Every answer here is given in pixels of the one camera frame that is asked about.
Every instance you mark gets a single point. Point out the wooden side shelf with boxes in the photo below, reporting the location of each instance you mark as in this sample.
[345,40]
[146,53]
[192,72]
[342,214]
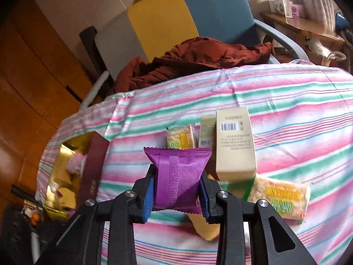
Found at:
[300,27]

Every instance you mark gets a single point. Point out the small gold green carton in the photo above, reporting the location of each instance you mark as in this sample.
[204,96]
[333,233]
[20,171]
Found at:
[207,132]

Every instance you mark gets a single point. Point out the purple snack packet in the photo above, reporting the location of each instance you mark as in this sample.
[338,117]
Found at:
[178,179]

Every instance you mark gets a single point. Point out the grey yellow blue chair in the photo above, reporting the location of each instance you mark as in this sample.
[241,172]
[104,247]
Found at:
[165,19]

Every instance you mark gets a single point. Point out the gold box with maroon sides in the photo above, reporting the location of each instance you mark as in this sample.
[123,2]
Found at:
[93,160]

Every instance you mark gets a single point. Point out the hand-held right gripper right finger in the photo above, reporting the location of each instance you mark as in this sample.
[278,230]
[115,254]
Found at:
[205,198]

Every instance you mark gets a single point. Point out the small pink carton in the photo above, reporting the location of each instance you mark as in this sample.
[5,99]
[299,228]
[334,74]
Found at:
[297,10]

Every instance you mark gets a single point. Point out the pink patterned curtain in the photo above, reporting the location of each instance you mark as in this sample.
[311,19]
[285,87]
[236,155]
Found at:
[317,0]

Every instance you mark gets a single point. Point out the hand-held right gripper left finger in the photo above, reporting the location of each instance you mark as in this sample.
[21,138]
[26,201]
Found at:
[148,196]

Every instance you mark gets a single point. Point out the red-brown jacket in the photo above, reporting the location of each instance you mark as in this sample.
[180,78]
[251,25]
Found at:
[193,58]

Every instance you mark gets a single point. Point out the pink white snack packet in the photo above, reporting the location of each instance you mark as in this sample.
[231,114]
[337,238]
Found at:
[75,161]

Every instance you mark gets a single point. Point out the striped bed sheet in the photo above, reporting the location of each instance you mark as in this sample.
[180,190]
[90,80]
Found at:
[289,102]

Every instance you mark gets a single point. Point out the green yellow cracker packet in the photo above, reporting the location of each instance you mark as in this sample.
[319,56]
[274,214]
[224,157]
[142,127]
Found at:
[278,198]
[180,138]

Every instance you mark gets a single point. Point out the glass side table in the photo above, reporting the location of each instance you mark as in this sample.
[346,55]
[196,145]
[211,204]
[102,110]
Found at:
[19,234]

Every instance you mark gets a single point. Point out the white plastic bag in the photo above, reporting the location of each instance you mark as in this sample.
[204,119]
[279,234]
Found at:
[325,51]

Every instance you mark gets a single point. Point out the wooden wardrobe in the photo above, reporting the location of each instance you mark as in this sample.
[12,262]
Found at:
[33,74]

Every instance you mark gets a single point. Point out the yellow snack packet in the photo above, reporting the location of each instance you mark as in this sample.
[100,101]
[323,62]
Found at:
[205,227]

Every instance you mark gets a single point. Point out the beige barcode carton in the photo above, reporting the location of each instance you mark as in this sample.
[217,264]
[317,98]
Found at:
[234,149]

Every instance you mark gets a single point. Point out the white carton on desk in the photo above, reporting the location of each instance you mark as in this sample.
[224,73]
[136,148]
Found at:
[280,2]

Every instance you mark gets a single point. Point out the orange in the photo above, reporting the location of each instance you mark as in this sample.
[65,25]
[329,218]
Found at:
[34,218]

